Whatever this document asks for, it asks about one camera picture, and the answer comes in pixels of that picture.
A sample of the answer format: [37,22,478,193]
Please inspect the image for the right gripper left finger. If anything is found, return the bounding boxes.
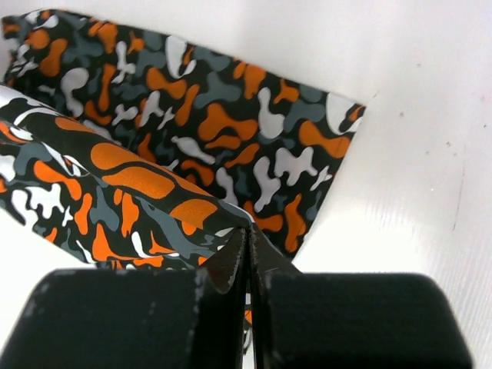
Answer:
[1,229,247,368]

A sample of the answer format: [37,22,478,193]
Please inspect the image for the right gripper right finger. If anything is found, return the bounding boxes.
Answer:
[248,225,474,368]

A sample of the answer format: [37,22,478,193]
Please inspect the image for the camouflage orange black shorts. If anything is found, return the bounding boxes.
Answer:
[1,9,365,270]

